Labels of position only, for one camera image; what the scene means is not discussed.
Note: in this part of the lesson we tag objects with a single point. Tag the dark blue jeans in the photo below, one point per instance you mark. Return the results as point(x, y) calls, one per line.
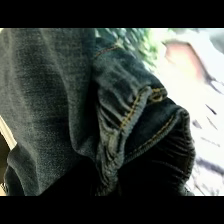
point(83, 116)

